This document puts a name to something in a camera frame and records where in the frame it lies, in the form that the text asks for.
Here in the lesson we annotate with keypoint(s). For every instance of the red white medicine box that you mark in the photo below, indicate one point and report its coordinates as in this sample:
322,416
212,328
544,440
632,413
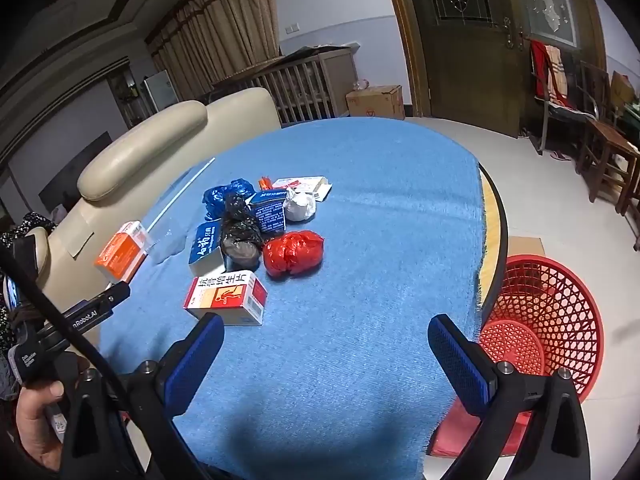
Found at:
225,292

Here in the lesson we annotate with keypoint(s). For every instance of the red striped cloth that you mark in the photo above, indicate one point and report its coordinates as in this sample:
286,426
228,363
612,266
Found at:
547,75

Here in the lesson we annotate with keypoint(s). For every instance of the dark blue medicine box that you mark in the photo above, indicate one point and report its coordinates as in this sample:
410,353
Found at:
267,215

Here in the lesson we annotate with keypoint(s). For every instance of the white appliance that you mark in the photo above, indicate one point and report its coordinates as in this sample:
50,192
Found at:
161,91

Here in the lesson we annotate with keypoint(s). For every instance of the red plastic stool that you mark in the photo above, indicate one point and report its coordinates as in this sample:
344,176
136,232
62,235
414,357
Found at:
470,430

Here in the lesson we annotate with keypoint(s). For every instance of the thin white stick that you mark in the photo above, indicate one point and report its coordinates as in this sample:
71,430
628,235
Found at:
182,192

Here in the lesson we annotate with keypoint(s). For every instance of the blue plastic bag ball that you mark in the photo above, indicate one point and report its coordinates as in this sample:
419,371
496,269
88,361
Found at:
220,197

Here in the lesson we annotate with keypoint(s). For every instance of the blue white medicine box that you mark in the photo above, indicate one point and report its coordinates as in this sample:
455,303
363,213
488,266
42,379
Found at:
205,250

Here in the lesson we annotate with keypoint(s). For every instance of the small cardboard box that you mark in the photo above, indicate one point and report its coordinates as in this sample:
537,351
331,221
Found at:
621,87

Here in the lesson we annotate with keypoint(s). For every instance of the round wooden table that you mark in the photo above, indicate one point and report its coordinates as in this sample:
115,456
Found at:
492,230

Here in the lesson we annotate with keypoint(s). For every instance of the metal chair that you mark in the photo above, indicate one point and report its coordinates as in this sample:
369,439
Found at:
565,112

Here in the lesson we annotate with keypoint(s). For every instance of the orange plastic wrapper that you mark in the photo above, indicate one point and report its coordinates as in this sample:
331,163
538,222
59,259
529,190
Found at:
264,182

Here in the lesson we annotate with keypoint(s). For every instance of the wooden double door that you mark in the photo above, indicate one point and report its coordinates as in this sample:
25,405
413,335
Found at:
465,70

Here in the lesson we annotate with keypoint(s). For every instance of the white wall switch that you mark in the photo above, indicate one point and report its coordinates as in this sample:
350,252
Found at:
292,26

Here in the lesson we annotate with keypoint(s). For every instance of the pink slipper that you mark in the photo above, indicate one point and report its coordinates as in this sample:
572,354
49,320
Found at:
561,156

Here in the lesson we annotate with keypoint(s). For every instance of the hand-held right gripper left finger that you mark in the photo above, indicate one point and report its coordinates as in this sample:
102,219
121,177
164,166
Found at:
195,360

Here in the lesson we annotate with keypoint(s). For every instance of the black television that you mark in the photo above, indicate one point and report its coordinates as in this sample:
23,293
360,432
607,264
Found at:
75,172

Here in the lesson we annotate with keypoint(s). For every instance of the red plastic bag ball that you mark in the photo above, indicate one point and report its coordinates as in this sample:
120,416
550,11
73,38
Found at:
295,255

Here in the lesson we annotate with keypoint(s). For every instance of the white tissue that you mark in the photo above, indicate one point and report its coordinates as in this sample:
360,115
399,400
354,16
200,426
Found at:
299,207

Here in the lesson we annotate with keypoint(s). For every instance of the flat cardboard sheet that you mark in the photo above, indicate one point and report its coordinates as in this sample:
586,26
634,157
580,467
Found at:
525,247

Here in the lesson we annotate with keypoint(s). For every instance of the wooden crib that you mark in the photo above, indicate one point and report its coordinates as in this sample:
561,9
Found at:
300,85

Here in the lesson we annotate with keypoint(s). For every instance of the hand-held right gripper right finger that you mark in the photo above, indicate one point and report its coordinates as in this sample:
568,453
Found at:
457,360

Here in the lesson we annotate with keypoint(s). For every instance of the blue tablecloth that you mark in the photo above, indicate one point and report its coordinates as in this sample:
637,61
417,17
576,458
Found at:
375,210

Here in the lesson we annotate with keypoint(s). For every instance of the beige leather sofa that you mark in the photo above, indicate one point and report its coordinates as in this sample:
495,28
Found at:
150,150

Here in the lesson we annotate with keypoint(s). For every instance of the large cardboard box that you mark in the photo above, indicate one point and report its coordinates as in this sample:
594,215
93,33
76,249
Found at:
375,102

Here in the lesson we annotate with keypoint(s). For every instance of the person's floral clothing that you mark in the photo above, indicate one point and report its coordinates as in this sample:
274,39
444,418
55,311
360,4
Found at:
30,222

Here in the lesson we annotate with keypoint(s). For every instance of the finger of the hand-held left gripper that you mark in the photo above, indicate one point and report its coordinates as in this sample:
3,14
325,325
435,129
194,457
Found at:
117,292

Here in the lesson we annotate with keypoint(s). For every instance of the dark wooden chair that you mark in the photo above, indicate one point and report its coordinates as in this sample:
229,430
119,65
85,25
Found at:
605,135

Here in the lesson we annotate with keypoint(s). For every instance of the clear plastic bag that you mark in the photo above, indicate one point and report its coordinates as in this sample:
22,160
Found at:
167,245

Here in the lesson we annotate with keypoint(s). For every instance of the beige curtain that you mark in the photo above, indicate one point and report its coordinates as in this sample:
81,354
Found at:
220,25

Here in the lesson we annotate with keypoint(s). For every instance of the orange white medicine box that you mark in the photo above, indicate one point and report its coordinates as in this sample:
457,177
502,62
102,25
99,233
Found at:
120,250

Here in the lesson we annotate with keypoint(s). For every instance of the black plastic bag ball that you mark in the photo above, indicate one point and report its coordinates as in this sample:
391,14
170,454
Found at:
240,240

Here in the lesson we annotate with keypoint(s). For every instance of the person's left hand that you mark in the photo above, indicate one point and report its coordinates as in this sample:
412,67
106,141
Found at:
35,420

